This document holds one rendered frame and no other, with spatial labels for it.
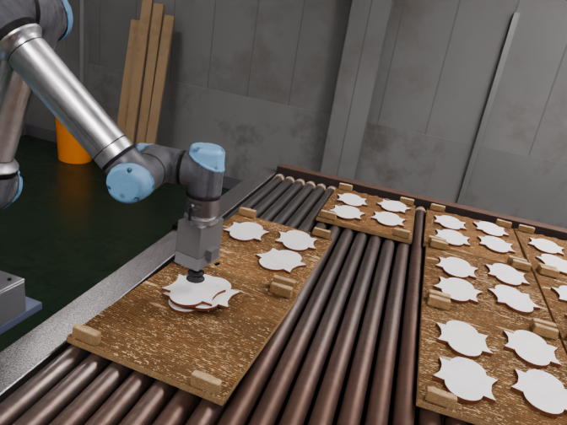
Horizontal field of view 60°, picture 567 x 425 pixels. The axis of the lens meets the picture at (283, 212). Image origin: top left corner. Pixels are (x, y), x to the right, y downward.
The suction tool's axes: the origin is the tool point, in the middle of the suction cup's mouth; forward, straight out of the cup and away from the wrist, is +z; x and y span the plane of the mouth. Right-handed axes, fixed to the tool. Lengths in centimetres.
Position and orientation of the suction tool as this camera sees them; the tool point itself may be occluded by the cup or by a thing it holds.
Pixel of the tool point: (195, 278)
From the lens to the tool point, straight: 116.3
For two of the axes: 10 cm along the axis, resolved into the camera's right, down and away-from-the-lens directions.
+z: -1.5, 9.2, 3.6
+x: -8.7, -2.9, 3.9
